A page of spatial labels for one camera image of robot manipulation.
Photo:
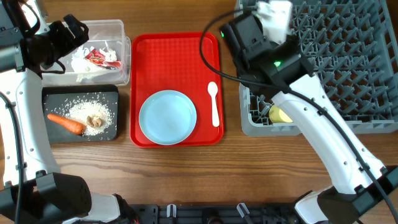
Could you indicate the grey dishwasher rack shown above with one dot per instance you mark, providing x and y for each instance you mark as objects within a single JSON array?
[{"x": 353, "y": 49}]

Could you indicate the large light blue plate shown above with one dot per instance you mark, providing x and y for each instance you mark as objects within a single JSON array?
[{"x": 167, "y": 117}]

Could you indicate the red plastic tray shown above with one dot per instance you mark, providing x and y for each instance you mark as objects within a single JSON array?
[{"x": 174, "y": 61}]

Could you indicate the brown food scrap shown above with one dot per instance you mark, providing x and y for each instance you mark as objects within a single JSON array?
[{"x": 94, "y": 121}]

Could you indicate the white red wrapper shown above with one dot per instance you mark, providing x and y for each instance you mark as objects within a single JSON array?
[{"x": 99, "y": 56}]

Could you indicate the yellow plastic cup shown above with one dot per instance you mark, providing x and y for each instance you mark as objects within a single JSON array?
[{"x": 276, "y": 115}]

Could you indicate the black tray bin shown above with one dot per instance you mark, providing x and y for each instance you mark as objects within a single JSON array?
[{"x": 53, "y": 97}]

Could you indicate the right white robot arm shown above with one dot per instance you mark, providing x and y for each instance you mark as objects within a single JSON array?
[{"x": 281, "y": 72}]

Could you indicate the white plastic spoon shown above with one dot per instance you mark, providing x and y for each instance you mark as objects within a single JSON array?
[{"x": 213, "y": 91}]

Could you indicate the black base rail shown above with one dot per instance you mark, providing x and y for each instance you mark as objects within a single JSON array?
[{"x": 228, "y": 214}]

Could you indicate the white rice pile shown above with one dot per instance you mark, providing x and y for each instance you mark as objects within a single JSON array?
[{"x": 80, "y": 108}]

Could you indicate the orange carrot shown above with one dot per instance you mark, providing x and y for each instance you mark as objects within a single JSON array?
[{"x": 70, "y": 125}]

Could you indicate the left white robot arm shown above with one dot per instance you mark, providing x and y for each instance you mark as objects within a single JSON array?
[{"x": 35, "y": 190}]

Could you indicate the clear plastic bin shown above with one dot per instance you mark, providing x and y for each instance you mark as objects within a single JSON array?
[{"x": 99, "y": 30}]

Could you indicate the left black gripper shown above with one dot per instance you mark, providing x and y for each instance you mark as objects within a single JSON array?
[{"x": 69, "y": 42}]

